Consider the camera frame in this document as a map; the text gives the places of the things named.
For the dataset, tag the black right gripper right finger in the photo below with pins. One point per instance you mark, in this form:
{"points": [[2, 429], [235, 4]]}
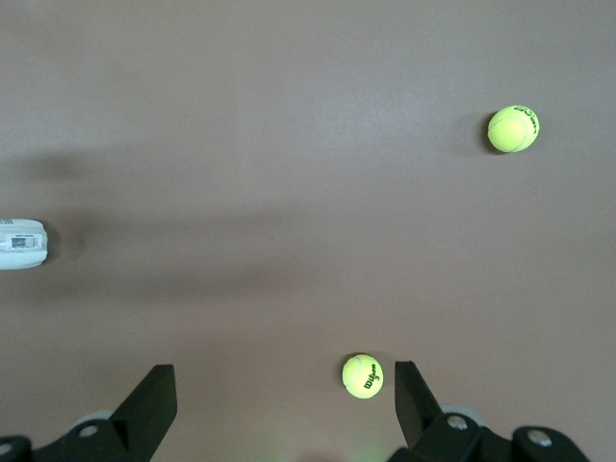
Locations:
{"points": [[447, 438]]}

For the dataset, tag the yellow tennis ball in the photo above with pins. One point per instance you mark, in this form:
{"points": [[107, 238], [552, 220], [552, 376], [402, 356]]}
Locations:
{"points": [[513, 128], [362, 376]]}

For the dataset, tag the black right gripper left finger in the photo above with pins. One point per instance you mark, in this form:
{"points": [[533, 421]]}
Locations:
{"points": [[125, 433]]}

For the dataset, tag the brown table cover mat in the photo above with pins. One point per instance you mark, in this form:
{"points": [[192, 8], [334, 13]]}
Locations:
{"points": [[289, 168]]}

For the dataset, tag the white blue tennis ball can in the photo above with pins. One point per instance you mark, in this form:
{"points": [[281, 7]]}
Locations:
{"points": [[21, 250]]}

